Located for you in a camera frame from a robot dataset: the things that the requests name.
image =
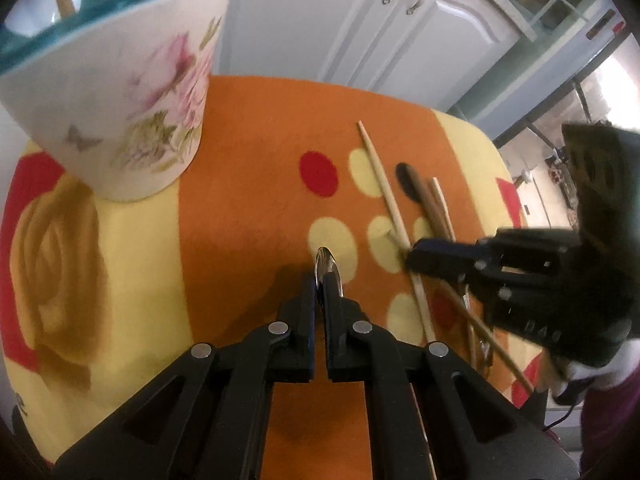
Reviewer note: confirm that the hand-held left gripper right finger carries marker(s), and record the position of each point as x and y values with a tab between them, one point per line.
334	320

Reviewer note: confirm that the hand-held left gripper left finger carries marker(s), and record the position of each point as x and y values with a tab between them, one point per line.
305	320

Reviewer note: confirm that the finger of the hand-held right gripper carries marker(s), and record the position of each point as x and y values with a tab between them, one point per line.
440	252
492	295

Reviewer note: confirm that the thin light wooden chopstick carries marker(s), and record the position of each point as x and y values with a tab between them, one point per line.
475	325

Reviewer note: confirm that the metal spoon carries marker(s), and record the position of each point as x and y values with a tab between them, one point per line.
327	260

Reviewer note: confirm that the long light wooden chopstick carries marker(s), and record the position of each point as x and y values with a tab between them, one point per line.
387	195

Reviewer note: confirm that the white floral utensil holder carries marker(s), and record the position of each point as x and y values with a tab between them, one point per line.
120	90

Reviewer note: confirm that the person's right forearm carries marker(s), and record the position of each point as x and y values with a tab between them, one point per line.
612	425

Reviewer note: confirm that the brown wooden chopstick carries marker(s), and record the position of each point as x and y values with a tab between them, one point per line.
442	205

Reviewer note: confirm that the dark brown wooden utensil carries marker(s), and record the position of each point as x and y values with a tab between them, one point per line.
425	200

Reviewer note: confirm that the orange and yellow printed blanket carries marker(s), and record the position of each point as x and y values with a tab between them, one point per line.
240	200

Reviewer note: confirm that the white cabinet door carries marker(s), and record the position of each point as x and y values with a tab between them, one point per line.
440	45
300	15

